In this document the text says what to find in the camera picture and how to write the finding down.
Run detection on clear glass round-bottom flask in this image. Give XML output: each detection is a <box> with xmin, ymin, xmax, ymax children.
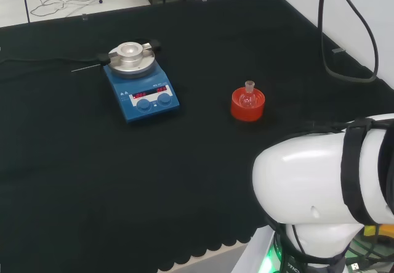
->
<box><xmin>240</xmin><ymin>81</ymin><xmax>258</xmax><ymax>109</ymax></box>

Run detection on blue base heater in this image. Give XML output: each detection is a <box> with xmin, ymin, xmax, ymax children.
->
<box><xmin>103</xmin><ymin>65</ymin><xmax>181</xmax><ymax>125</ymax></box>

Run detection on black table cloth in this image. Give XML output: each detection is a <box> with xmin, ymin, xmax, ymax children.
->
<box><xmin>0</xmin><ymin>0</ymin><xmax>394</xmax><ymax>272</ymax></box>

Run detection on thin metal probe rod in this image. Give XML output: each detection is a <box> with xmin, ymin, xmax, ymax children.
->
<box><xmin>71</xmin><ymin>64</ymin><xmax>102</xmax><ymax>73</ymax></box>

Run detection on dark tripod leg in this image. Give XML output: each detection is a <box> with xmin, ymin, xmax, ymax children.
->
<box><xmin>20</xmin><ymin>0</ymin><xmax>31</xmax><ymax>24</ymax></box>

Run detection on yellow stop button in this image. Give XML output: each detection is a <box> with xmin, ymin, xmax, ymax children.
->
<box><xmin>364</xmin><ymin>222</ymin><xmax>394</xmax><ymax>247</ymax></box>

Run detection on red flask support ring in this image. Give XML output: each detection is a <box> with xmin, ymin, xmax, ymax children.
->
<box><xmin>230</xmin><ymin>87</ymin><xmax>266</xmax><ymax>123</ymax></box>

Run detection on silver heating block black handles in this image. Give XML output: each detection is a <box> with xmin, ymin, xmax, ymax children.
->
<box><xmin>97</xmin><ymin>39</ymin><xmax>163</xmax><ymax>79</ymax></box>

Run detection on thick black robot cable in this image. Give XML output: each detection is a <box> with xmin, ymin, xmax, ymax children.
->
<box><xmin>318</xmin><ymin>0</ymin><xmax>379</xmax><ymax>84</ymax></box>

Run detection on black heater power cable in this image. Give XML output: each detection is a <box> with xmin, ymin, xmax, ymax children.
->
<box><xmin>0</xmin><ymin>56</ymin><xmax>101</xmax><ymax>65</ymax></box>

